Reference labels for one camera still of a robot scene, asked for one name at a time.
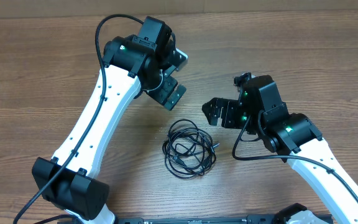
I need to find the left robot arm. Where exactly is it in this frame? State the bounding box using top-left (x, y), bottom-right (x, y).
top-left (32, 17), bottom-right (188, 223)

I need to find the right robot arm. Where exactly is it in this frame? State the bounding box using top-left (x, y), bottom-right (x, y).
top-left (202, 73), bottom-right (358, 223)

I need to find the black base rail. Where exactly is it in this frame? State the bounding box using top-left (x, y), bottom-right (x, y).
top-left (115, 214), bottom-right (274, 224)

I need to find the black USB cable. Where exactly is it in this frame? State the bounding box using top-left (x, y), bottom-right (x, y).
top-left (163, 127), bottom-right (217, 178)
top-left (162, 118), bottom-right (221, 180)

